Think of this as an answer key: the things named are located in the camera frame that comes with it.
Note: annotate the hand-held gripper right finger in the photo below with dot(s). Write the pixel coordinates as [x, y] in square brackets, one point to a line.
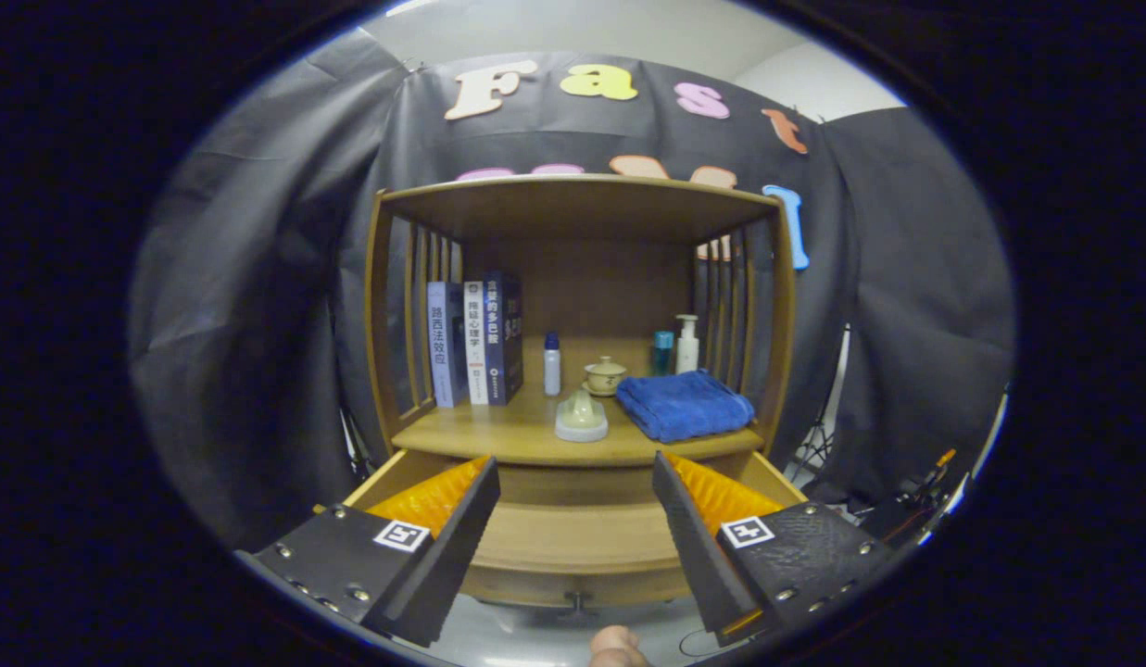
[698, 556]

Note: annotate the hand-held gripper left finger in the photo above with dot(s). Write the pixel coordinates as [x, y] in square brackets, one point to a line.
[447, 565]

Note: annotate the wooden drawer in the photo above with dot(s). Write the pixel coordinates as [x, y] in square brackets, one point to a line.
[572, 547]

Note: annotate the cream citrus juicer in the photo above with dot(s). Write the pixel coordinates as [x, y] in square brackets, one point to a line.
[582, 421]

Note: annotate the wooden countertop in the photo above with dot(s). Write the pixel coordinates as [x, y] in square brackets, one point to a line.
[498, 435]

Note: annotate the wooden cabinet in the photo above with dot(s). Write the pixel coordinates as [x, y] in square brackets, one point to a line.
[572, 208]

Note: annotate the blue folded towel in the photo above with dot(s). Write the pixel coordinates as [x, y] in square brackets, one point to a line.
[684, 408]

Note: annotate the beige lidded teacup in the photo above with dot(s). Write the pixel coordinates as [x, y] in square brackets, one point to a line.
[605, 375]

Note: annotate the white pump bottle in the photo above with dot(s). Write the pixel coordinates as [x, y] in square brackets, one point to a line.
[687, 352]

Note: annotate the teal bottle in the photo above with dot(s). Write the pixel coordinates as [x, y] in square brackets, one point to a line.
[663, 352]

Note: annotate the white bottle with blue cap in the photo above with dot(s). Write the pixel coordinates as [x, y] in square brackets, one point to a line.
[552, 371]

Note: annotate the light blue book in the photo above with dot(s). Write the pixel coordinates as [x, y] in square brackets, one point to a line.
[441, 343]

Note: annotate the white book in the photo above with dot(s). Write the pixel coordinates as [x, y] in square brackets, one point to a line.
[475, 343]

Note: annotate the dark blue book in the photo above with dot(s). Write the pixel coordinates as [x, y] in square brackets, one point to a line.
[506, 343]

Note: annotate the black backdrop cloth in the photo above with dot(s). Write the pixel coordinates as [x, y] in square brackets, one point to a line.
[258, 324]

